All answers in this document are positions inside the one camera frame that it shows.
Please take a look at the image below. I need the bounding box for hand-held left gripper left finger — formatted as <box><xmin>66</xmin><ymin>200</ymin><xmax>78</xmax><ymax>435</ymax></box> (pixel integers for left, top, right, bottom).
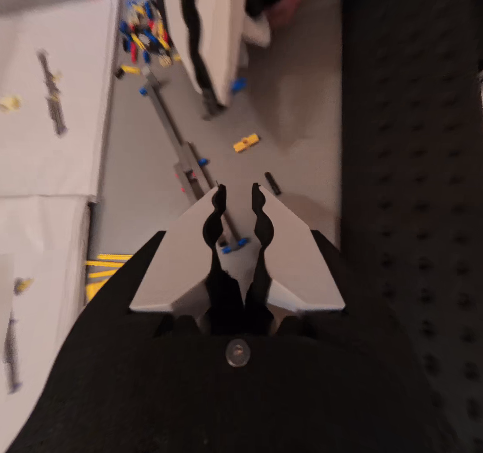
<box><xmin>129</xmin><ymin>185</ymin><xmax>246</xmax><ymax>334</ymax></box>

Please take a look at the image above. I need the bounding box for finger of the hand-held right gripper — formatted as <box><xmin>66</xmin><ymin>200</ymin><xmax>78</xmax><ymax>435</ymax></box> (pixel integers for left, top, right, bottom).
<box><xmin>158</xmin><ymin>0</ymin><xmax>212</xmax><ymax>120</ymax></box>
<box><xmin>181</xmin><ymin>0</ymin><xmax>250</xmax><ymax>108</ymax></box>

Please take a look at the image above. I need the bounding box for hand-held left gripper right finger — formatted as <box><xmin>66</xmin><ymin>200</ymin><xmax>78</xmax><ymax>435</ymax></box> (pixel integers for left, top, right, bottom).
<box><xmin>245</xmin><ymin>183</ymin><xmax>346</xmax><ymax>334</ymax></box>

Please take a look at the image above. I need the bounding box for long grey lego beam assembly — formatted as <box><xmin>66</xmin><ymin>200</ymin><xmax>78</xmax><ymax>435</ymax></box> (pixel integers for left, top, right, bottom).
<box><xmin>139</xmin><ymin>71</ymin><xmax>250</xmax><ymax>254</ymax></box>

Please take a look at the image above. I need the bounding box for pile of small colourful lego pieces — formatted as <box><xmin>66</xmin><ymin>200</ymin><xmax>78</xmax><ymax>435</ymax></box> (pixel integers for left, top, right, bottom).
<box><xmin>115</xmin><ymin>0</ymin><xmax>182</xmax><ymax>80</ymax></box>

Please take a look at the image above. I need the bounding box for cluster of yellow lego pieces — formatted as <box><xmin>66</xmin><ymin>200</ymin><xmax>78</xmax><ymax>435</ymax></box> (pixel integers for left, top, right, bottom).
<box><xmin>85</xmin><ymin>253</ymin><xmax>133</xmax><ymax>303</ymax></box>

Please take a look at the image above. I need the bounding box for yellow lego connector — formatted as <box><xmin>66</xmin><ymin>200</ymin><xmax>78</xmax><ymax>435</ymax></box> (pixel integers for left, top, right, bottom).
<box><xmin>233</xmin><ymin>133</ymin><xmax>261</xmax><ymax>154</ymax></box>

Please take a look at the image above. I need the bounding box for black perforated board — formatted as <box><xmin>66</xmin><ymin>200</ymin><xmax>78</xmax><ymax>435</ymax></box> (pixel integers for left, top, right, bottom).
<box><xmin>341</xmin><ymin>0</ymin><xmax>483</xmax><ymax>453</ymax></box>

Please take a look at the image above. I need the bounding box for open instruction booklet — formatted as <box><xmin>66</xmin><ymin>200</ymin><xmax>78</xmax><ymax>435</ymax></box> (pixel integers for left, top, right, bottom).
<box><xmin>0</xmin><ymin>0</ymin><xmax>122</xmax><ymax>453</ymax></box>

